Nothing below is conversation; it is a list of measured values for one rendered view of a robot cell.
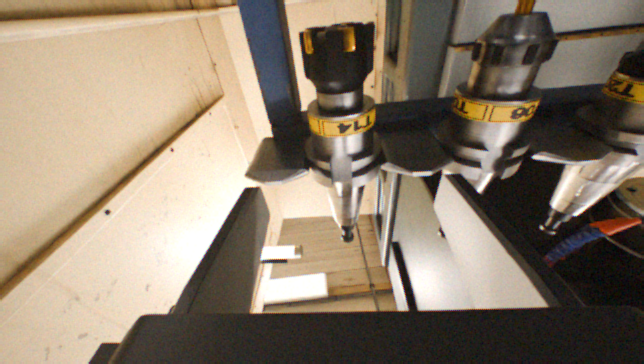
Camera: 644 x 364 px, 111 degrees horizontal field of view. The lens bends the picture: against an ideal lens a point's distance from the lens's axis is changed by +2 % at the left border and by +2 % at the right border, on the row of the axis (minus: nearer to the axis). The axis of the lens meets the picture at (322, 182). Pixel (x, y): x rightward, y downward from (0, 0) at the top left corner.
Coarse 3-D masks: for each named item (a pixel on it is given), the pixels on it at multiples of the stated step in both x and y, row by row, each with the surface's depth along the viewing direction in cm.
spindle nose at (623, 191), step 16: (624, 192) 40; (640, 192) 39; (592, 208) 45; (608, 208) 41; (624, 208) 39; (640, 208) 37; (640, 224) 37; (592, 240) 44; (608, 240) 41; (624, 240) 39; (640, 240) 37; (608, 256) 42; (624, 256) 40; (640, 256) 38; (624, 272) 40; (640, 272) 39
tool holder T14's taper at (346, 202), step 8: (336, 184) 19; (344, 184) 19; (328, 192) 21; (336, 192) 20; (344, 192) 20; (352, 192) 20; (360, 192) 20; (336, 200) 21; (344, 200) 20; (352, 200) 20; (360, 200) 21; (336, 208) 22; (344, 208) 21; (352, 208) 21; (336, 216) 23; (344, 216) 22; (352, 216) 22; (344, 224) 23; (352, 224) 23
